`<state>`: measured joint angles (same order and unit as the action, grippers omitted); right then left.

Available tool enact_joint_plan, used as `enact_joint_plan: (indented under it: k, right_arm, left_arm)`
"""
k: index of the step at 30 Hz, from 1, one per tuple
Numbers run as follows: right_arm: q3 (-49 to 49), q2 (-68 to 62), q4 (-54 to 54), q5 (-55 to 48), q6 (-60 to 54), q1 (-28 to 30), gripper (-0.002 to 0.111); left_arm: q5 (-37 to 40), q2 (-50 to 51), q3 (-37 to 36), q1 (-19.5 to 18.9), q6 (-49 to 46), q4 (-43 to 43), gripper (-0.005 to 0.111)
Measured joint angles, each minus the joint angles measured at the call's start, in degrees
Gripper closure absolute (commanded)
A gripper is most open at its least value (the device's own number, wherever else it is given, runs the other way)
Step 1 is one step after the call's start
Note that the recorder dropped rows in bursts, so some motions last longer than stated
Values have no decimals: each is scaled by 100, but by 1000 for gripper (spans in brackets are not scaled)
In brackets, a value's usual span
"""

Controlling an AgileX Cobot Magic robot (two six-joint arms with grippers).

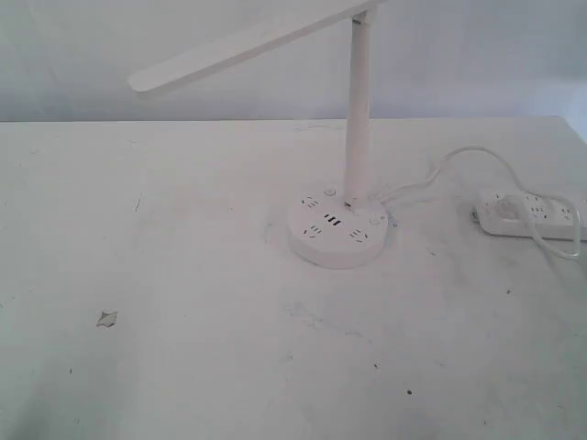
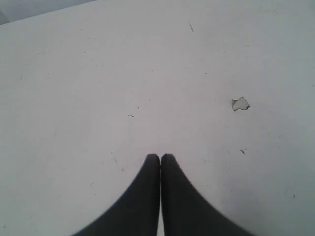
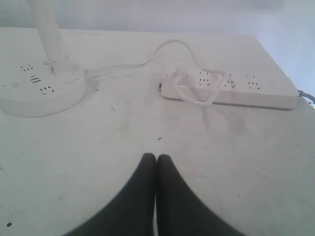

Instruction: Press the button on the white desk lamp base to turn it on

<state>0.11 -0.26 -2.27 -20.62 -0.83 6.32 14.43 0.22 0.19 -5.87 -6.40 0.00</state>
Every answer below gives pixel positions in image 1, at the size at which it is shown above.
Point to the white desk lamp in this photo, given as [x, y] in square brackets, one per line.
[333, 226]

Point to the white plug in strip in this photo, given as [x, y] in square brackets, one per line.
[510, 208]

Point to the white power strip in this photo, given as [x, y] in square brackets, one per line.
[552, 219]

